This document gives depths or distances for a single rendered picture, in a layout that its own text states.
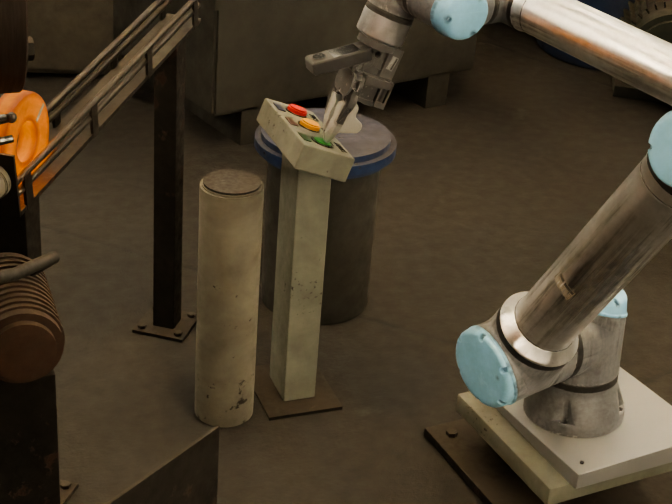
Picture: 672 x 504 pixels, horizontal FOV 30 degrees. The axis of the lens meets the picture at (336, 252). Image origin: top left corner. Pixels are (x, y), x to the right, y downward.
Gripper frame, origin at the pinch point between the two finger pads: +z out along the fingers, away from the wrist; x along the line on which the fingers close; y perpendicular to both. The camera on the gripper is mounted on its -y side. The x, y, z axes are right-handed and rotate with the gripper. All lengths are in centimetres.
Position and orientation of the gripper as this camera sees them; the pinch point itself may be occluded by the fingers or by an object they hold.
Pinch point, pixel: (325, 134)
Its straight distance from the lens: 232.5
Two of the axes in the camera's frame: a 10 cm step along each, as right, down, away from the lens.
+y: 8.6, 2.1, 4.7
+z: -3.9, 8.6, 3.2
